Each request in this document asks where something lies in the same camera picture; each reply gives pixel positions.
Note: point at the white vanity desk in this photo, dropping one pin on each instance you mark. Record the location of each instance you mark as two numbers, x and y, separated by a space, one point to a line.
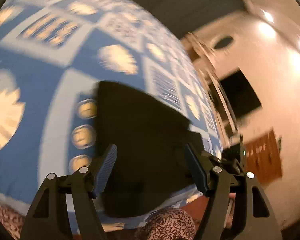
197 47

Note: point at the white television stand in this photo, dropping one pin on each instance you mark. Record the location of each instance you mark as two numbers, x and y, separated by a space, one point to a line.
225 110

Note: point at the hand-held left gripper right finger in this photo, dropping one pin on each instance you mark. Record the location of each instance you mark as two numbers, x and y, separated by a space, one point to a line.
196 170

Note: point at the dark green curtain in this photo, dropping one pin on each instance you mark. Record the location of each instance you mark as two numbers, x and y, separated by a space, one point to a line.
190 5

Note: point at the black television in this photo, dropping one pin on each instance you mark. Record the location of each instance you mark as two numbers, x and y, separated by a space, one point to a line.
240 92

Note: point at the blue leaf-print bed sheet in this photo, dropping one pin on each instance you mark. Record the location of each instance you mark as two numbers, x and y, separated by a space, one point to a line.
52 80

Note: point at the oval white-framed mirror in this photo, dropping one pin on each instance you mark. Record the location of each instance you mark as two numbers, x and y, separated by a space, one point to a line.
223 42

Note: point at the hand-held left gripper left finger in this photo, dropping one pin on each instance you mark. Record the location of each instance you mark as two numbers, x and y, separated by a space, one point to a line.
106 170

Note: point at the black pants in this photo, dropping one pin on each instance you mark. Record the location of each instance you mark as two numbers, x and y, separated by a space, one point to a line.
140 130

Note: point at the brown patterned pillow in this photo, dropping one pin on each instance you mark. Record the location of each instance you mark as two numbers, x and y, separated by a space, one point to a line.
170 222

